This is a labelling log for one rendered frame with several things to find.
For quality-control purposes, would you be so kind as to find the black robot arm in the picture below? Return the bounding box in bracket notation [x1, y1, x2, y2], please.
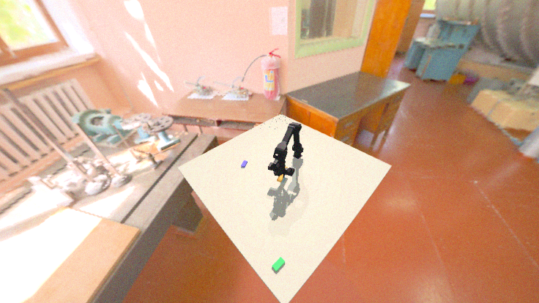
[270, 122, 304, 176]

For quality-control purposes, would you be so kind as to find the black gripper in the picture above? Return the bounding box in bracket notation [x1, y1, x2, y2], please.
[268, 162, 295, 177]

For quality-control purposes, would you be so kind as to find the small green block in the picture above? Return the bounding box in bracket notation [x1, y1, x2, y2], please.
[272, 257, 285, 271]

